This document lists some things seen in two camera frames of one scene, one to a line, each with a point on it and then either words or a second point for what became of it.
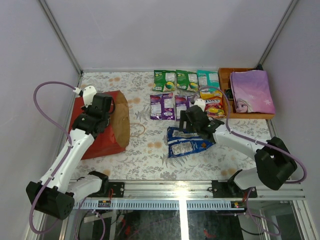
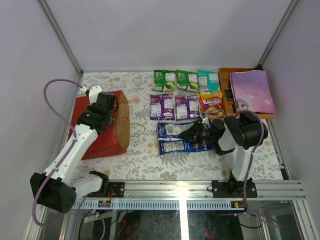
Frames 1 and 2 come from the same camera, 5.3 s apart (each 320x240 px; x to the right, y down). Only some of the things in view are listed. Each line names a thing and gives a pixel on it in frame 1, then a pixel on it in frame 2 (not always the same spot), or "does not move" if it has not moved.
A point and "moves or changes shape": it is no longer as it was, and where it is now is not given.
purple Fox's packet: (162, 106) does not move
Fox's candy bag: (214, 104) does not move
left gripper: (104, 100) does not move
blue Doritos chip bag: (180, 142) moves or changes shape
